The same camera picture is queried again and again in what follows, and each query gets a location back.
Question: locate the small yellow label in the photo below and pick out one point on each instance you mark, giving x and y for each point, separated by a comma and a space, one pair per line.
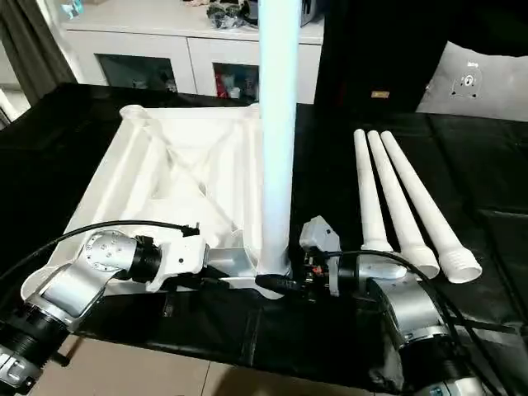
380, 94

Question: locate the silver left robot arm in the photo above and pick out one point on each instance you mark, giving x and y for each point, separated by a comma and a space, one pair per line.
82, 280

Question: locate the black metal stand leg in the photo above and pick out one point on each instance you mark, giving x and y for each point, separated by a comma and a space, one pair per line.
62, 358

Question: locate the white glass-door cabinet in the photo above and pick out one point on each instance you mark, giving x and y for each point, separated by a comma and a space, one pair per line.
165, 45

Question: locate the grey round bag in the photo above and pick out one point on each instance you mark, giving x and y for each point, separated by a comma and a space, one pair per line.
311, 12

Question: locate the grey printed cushion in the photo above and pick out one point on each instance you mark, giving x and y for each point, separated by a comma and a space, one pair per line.
486, 82

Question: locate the white plastic table leg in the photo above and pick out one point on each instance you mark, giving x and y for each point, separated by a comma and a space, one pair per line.
429, 206
278, 123
371, 194
396, 198

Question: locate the black floor mat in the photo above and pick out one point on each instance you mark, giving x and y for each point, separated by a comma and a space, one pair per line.
62, 144

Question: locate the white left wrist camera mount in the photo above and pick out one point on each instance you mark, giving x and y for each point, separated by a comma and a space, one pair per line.
181, 257

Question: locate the grey curtain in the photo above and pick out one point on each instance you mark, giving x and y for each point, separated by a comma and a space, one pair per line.
29, 49

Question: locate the white plastic table top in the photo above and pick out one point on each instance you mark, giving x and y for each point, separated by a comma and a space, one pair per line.
136, 173

